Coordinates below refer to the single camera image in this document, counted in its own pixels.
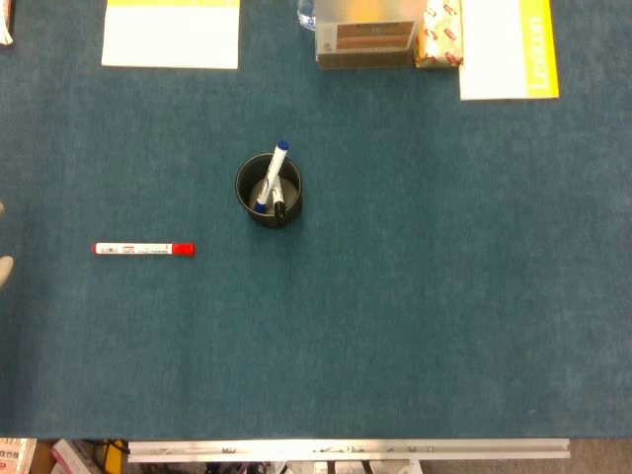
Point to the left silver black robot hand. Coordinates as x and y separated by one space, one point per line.
5 271

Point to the red whiteboard marker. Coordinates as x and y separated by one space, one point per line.
143 249

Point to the black whiteboard marker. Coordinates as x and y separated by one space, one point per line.
279 205

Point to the blue whiteboard marker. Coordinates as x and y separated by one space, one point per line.
276 165

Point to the black round pen holder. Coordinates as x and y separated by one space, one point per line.
291 210

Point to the red white printed box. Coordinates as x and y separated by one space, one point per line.
15 456

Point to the pink white plastic package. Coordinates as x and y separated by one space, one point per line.
69 459

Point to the yellow black tool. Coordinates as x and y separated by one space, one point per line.
114 456

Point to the white book with yellow edge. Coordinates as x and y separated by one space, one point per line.
170 37

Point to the blue felt table cover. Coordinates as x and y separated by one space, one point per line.
395 296

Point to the clear plastic water bottle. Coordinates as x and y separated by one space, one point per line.
306 12

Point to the frosted translucent storage box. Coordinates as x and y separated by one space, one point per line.
368 42

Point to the gold red snack package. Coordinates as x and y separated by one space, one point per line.
439 34

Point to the white yellow Lexicon book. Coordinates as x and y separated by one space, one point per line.
503 49

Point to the aluminium profile rail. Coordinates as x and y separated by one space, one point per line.
345 449

